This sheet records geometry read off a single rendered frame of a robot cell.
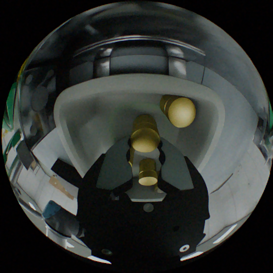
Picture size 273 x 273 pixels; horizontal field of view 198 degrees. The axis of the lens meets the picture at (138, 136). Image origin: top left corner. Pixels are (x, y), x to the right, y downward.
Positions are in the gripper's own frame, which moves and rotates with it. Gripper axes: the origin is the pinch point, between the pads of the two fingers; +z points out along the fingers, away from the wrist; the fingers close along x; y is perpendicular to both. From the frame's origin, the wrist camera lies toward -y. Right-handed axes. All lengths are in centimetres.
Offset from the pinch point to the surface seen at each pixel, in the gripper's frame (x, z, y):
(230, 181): 401, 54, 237
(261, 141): 49, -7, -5
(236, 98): 24.8, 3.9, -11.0
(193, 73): 8.1, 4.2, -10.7
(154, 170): 2.1, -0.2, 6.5
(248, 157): 350, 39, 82
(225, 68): 11.6, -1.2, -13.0
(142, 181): 0.2, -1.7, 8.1
